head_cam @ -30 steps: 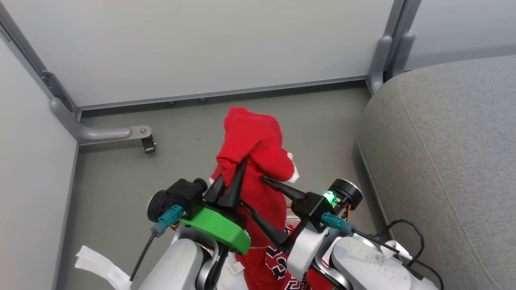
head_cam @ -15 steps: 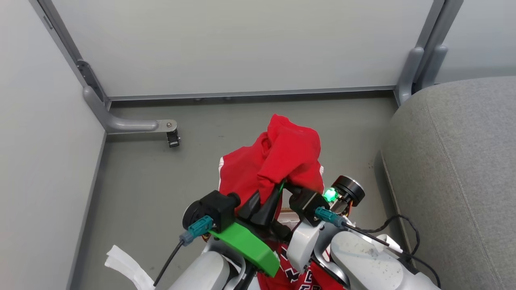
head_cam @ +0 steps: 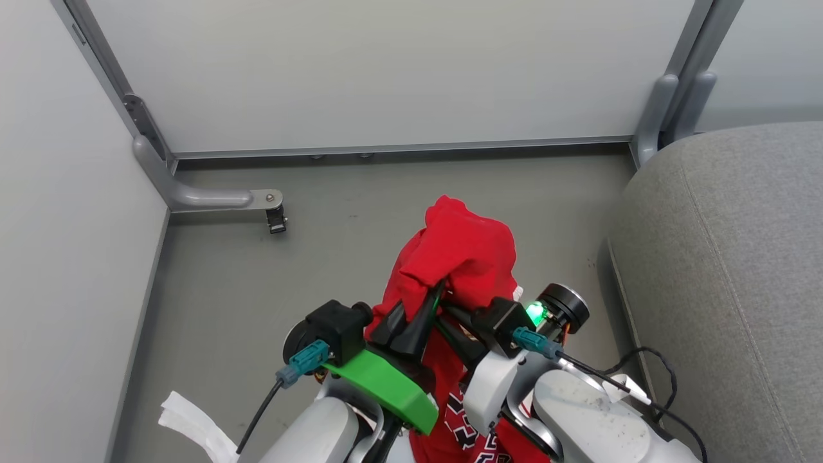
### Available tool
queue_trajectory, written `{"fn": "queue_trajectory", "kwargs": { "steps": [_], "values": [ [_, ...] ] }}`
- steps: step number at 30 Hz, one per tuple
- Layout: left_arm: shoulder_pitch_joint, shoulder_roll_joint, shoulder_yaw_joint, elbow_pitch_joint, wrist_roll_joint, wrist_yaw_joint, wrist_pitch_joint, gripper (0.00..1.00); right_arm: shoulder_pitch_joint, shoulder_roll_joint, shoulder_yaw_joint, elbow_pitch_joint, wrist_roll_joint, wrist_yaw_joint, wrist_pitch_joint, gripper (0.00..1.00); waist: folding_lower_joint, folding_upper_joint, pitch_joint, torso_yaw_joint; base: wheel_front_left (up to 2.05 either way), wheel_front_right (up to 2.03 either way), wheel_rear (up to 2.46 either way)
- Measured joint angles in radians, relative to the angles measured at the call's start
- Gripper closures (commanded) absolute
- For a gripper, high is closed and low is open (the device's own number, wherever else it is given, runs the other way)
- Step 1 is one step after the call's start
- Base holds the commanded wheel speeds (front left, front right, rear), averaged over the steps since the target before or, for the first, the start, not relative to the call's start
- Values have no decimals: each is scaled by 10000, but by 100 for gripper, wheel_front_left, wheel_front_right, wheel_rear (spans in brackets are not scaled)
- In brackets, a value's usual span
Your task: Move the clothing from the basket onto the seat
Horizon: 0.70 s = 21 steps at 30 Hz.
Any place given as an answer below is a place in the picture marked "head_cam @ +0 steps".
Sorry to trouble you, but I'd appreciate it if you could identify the thin black looped cable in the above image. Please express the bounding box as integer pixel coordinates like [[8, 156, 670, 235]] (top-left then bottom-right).
[[603, 347, 677, 422]]

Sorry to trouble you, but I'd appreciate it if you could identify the grey partition post with hinge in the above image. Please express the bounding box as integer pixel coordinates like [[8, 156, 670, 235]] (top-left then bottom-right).
[[50, 0, 176, 169]]

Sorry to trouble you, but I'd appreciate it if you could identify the grey partition bottom rail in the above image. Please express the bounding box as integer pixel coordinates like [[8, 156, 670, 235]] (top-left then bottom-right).
[[172, 134, 635, 161]]

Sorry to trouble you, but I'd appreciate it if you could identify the right camera cable teal plug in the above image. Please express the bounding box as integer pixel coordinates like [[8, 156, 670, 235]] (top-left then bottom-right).
[[512, 326, 709, 463]]

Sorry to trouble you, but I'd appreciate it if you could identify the grey fabric sofa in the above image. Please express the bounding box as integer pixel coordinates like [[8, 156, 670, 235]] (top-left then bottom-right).
[[607, 121, 823, 463]]

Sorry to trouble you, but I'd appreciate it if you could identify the white cloth strip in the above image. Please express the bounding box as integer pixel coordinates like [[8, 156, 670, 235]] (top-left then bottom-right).
[[158, 390, 239, 463]]

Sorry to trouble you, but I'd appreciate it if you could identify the grey double partition post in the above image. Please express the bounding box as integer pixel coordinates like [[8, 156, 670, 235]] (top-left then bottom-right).
[[631, 0, 746, 169]]

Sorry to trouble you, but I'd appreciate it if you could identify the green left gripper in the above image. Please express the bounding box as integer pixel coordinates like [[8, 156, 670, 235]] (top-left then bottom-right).
[[323, 280, 446, 435]]

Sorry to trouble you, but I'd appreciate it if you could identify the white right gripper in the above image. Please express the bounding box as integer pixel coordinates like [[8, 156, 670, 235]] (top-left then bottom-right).
[[434, 305, 529, 435]]

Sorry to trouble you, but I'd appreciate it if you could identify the red printed clothing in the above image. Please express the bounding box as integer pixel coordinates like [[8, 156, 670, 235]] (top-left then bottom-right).
[[365, 195, 568, 463]]

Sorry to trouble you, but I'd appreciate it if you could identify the grey curved partition foot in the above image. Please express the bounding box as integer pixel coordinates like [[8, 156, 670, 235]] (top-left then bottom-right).
[[132, 134, 284, 213]]

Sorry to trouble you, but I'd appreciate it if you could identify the left camera cable teal plug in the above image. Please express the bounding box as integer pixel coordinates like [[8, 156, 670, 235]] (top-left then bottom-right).
[[237, 340, 332, 455]]

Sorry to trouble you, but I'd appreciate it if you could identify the camera cable teal plug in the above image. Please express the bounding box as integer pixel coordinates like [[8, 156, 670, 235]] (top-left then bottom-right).
[[237, 340, 332, 455], [512, 326, 709, 463]]

